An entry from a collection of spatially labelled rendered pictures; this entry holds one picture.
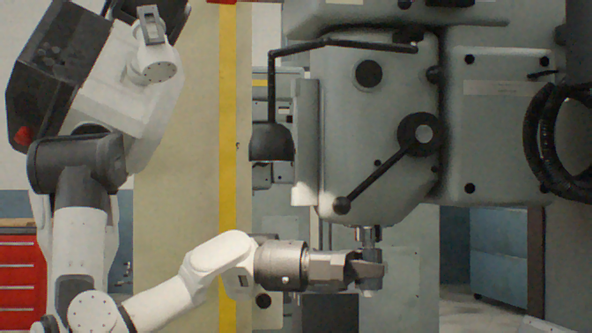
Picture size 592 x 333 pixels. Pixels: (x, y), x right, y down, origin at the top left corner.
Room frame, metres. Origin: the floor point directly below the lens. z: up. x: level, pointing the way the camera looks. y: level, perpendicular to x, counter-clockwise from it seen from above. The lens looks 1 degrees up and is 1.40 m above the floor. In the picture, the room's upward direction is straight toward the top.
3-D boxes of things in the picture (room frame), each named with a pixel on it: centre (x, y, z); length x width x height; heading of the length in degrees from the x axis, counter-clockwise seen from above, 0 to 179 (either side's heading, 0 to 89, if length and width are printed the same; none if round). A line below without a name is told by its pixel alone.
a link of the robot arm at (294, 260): (1.51, -0.04, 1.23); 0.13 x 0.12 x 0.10; 167
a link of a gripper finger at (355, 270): (1.46, -0.12, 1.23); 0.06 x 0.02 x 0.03; 77
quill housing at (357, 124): (1.49, -0.13, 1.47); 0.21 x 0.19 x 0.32; 12
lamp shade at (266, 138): (1.39, 0.03, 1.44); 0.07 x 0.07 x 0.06
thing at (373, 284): (1.49, -0.13, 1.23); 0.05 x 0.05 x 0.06
